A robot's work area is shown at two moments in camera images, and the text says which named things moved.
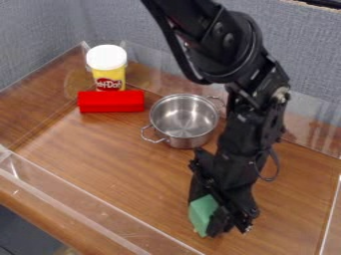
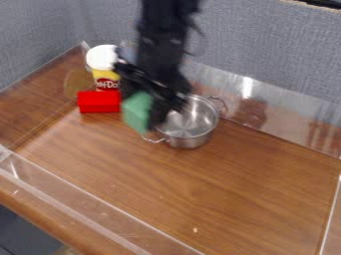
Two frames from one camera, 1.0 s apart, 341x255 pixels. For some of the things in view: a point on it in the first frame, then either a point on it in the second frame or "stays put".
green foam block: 201,210 -> 138,110
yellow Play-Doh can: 107,59 stays put
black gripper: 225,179 -> 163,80
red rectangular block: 115,101 stays put
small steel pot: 182,120 stays put
